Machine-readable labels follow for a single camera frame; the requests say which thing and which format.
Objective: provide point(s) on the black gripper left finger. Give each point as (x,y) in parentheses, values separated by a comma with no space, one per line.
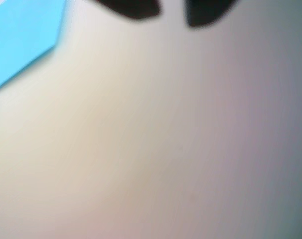
(134,8)

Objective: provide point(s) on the light blue paper square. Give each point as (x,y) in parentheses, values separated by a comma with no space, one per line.
(19,37)

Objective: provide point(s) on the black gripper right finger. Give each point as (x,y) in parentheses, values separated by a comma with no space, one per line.
(203,11)

